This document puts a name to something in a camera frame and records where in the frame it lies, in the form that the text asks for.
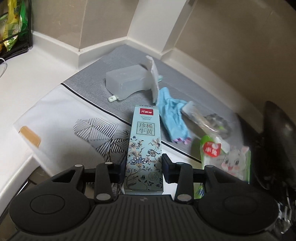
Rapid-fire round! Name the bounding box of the translucent plastic box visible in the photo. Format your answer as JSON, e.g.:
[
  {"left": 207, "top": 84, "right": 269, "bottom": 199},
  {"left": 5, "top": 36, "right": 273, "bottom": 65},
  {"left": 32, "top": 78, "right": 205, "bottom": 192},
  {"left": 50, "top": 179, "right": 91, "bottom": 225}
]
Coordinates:
[{"left": 105, "top": 65, "right": 152, "bottom": 102}]

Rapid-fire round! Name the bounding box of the black gas stove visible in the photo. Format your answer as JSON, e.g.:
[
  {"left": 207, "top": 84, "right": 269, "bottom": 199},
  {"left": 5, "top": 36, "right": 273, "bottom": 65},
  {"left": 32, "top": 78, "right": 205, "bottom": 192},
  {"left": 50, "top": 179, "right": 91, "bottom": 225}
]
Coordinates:
[{"left": 239, "top": 114, "right": 295, "bottom": 240}]

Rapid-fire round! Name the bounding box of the white patterned cloth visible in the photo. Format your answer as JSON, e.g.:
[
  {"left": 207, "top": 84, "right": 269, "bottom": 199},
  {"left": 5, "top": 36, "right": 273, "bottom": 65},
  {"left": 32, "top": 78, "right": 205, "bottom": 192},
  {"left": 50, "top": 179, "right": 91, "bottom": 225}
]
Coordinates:
[{"left": 13, "top": 83, "right": 204, "bottom": 193}]

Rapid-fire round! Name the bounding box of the light blue floral box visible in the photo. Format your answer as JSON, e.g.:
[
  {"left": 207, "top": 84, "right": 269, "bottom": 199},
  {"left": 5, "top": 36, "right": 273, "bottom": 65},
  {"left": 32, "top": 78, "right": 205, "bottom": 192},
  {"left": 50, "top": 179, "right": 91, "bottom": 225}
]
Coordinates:
[{"left": 125, "top": 105, "right": 163, "bottom": 192}]

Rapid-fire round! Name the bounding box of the white paper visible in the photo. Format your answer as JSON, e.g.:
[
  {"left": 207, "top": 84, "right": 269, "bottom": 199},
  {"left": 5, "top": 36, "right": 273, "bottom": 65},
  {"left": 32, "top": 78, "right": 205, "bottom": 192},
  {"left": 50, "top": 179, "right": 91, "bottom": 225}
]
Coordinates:
[{"left": 146, "top": 55, "right": 159, "bottom": 103}]

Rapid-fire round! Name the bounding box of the white charging cable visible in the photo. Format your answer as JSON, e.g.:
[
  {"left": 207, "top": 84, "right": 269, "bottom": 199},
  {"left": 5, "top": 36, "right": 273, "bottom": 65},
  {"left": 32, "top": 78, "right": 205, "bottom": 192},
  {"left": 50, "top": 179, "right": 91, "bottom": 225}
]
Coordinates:
[{"left": 0, "top": 57, "right": 8, "bottom": 79}]

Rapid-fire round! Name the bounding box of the grey counter mat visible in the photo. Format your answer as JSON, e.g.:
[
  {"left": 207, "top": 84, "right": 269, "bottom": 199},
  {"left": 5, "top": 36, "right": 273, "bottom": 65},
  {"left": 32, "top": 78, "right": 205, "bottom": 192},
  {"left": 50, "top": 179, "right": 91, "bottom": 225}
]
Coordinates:
[{"left": 63, "top": 45, "right": 243, "bottom": 148}]

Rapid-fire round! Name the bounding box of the white yellow snack bag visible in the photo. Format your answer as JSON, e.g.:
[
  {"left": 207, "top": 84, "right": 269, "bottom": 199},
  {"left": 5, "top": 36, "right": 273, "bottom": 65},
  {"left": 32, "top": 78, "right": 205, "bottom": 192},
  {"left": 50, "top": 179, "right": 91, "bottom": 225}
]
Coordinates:
[{"left": 182, "top": 101, "right": 219, "bottom": 136}]

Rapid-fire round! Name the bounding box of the metal cookie cutter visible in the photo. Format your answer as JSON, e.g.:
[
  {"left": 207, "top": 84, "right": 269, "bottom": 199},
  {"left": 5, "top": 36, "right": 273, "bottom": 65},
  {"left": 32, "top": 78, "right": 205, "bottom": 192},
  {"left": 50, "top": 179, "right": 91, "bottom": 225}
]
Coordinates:
[{"left": 205, "top": 113, "right": 232, "bottom": 140}]

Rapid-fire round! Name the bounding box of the yellow green snack bag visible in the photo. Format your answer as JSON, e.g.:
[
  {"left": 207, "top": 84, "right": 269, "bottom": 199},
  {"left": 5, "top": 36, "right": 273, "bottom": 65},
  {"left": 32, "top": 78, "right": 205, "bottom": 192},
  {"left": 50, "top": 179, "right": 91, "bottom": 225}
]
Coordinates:
[{"left": 1, "top": 0, "right": 29, "bottom": 52}]

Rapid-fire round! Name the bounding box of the white toothbrush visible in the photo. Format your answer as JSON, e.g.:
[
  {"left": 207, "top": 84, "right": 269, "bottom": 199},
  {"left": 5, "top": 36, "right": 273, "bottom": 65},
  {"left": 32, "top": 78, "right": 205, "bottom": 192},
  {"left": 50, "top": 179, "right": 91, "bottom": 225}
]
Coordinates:
[{"left": 106, "top": 75, "right": 163, "bottom": 102}]

